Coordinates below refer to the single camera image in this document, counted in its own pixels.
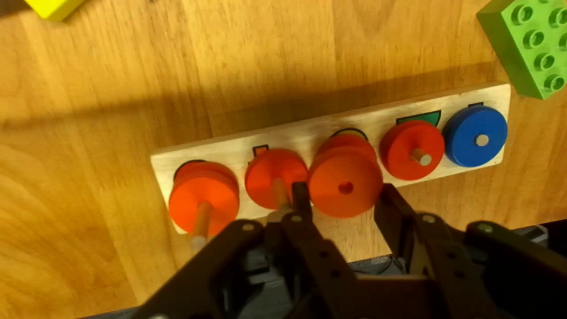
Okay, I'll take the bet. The green lego brick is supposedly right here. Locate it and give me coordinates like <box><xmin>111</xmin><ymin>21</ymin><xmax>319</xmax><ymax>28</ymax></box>
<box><xmin>476</xmin><ymin>0</ymin><xmax>567</xmax><ymax>99</ymax></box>

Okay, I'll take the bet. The yellow lego brick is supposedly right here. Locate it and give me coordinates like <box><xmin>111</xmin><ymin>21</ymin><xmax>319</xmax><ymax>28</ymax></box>
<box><xmin>25</xmin><ymin>0</ymin><xmax>85</xmax><ymax>21</ymax></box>

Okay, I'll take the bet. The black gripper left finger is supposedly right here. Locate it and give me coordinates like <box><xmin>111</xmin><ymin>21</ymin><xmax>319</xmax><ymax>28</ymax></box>
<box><xmin>281</xmin><ymin>182</ymin><xmax>361</xmax><ymax>319</ymax></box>

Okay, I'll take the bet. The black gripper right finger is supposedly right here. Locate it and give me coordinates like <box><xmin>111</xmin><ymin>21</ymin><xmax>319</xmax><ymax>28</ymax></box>
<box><xmin>374</xmin><ymin>184</ymin><xmax>498</xmax><ymax>319</ymax></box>

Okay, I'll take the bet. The red token on peg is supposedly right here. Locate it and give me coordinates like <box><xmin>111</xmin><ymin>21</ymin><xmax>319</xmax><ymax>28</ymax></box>
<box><xmin>379</xmin><ymin>120</ymin><xmax>445</xmax><ymax>180</ymax></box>

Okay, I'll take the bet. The orange token left end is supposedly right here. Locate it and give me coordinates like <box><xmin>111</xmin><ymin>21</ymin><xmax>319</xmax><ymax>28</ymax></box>
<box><xmin>168</xmin><ymin>161</ymin><xmax>239</xmax><ymax>235</ymax></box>

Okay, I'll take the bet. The orange round token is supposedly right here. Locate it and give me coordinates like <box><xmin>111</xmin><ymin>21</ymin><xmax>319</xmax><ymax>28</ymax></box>
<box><xmin>308</xmin><ymin>133</ymin><xmax>382</xmax><ymax>218</ymax></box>

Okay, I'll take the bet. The blue round token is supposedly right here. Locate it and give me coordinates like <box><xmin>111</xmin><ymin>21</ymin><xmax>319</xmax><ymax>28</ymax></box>
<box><xmin>443</xmin><ymin>106</ymin><xmax>508</xmax><ymax>166</ymax></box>

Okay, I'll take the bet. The wooden peg holder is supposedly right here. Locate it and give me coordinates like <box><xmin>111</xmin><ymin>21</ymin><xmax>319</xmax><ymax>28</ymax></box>
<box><xmin>150</xmin><ymin>83</ymin><xmax>510</xmax><ymax>234</ymax></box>

